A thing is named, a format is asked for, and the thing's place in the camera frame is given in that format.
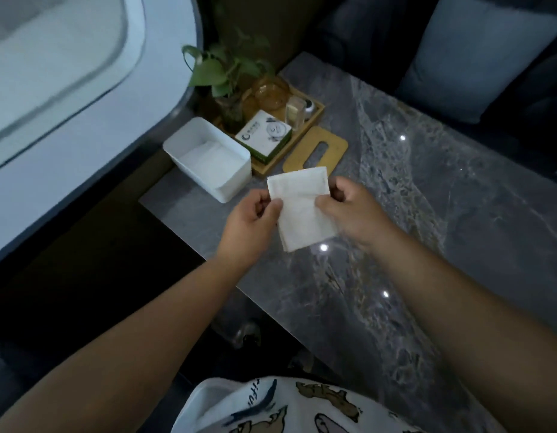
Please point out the person's right hand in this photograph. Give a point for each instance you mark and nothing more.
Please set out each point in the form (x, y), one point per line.
(356, 211)

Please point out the person's left hand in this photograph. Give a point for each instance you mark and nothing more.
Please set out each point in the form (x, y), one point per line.
(248, 225)

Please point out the person's left thumb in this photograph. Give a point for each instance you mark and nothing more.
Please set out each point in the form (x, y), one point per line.
(273, 208)

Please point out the person's right thumb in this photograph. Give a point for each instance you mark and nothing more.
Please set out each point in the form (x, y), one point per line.
(326, 202)

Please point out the white tissue stack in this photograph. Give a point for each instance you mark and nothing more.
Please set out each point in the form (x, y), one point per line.
(301, 207)

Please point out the person's left forearm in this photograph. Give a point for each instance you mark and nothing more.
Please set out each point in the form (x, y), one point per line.
(111, 351)

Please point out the person's right forearm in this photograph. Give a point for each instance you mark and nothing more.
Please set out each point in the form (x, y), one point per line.
(467, 324)

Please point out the wooden tissue box lid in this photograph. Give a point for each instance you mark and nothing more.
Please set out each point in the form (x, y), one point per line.
(315, 151)

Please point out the white and green box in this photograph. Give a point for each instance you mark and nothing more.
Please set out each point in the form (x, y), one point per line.
(263, 136)

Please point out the wooden tray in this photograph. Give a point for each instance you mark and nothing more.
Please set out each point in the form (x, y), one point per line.
(287, 130)

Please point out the white plastic tissue box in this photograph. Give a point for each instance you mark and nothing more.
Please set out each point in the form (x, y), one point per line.
(208, 158)

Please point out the small clear toothpick holder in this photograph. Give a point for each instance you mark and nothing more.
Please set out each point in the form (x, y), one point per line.
(295, 113)

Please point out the green potted plant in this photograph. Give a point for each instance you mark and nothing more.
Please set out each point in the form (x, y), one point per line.
(224, 72)

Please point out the dark sofa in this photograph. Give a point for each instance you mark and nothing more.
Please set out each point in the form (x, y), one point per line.
(440, 63)

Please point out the person's printed white clothing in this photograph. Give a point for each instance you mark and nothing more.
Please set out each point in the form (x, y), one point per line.
(292, 408)

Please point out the grey cushion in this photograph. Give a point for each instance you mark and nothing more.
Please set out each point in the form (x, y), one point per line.
(474, 54)

